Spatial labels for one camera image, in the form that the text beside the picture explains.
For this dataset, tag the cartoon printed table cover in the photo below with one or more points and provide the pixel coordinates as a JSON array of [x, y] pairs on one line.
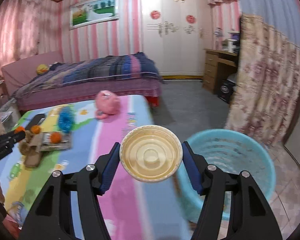
[[131, 209]]

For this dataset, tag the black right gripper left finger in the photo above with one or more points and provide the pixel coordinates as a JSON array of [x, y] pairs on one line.
[[66, 199]]

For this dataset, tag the printed foil snack wrapper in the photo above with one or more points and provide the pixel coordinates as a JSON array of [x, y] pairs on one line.
[[65, 144]]

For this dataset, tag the blue plastic bag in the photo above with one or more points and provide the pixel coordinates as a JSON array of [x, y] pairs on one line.
[[66, 119]]

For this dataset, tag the black box under desk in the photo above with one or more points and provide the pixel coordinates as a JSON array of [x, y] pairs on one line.
[[226, 90]]

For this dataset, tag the framed wedding picture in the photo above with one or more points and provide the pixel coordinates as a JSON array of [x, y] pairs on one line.
[[92, 12]]

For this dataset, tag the pink pig mug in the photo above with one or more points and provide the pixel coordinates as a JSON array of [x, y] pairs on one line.
[[107, 103]]

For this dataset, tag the black smartphone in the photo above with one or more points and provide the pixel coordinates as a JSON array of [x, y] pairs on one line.
[[35, 121]]

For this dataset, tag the small orange peel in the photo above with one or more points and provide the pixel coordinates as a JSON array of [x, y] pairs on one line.
[[35, 129]]

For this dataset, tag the floral curtain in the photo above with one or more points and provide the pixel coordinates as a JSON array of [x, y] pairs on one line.
[[267, 84]]

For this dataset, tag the brown cardboard tube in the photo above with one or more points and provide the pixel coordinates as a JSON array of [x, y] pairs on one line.
[[36, 142]]

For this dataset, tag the wooden desk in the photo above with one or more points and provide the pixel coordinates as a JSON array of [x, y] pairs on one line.
[[219, 65]]

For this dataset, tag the brown phone case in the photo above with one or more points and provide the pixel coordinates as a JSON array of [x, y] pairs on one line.
[[33, 159]]

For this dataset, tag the desk lamp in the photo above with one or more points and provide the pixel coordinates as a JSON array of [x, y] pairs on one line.
[[218, 38]]

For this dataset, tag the bed with plaid blanket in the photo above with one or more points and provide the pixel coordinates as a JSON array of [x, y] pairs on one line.
[[133, 74]]

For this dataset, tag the white wardrobe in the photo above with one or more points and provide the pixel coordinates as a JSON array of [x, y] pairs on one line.
[[174, 35]]

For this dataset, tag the yellow duck plush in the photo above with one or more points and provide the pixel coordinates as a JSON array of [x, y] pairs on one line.
[[42, 68]]

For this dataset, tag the cream plastic jar lid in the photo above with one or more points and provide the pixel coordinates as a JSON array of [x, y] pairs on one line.
[[151, 153]]

